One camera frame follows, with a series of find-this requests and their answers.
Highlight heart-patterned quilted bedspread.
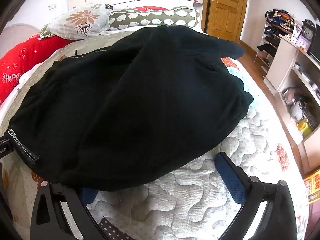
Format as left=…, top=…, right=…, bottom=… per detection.
left=0, top=34, right=310, bottom=240

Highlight red and yellow printed box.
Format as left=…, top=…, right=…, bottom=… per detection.
left=303, top=168, right=320, bottom=203

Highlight black television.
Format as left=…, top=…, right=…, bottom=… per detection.
left=309, top=23, right=320, bottom=63

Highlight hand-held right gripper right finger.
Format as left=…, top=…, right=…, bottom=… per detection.
left=215, top=152, right=299, bottom=240

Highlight red patterned pillow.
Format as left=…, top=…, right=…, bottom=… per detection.
left=0, top=34, right=73, bottom=104

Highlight white shoe rack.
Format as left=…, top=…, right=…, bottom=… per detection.
left=254, top=9, right=303, bottom=76

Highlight wooden door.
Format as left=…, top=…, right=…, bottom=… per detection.
left=203, top=0, right=250, bottom=43

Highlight yellow cup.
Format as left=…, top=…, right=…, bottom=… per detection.
left=297, top=120, right=313, bottom=138

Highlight floral print pillow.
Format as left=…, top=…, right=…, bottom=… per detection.
left=40, top=3, right=120, bottom=40

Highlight small purple clock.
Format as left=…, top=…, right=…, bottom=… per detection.
left=296, top=35, right=312, bottom=53

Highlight white shelf cabinet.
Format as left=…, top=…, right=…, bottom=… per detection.
left=262, top=33, right=320, bottom=176

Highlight green pillow with white print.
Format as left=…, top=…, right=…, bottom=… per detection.
left=108, top=6, right=202, bottom=32

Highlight small red pillow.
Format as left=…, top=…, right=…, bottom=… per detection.
left=133, top=6, right=168, bottom=13

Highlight white electric fan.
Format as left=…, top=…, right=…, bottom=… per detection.
left=0, top=23, right=42, bottom=58

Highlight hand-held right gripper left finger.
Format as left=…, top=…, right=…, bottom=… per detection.
left=30, top=179, right=106, bottom=240

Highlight black pants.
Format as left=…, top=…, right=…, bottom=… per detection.
left=7, top=25, right=254, bottom=192

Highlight black ornate clock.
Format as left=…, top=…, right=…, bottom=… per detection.
left=301, top=19, right=316, bottom=48

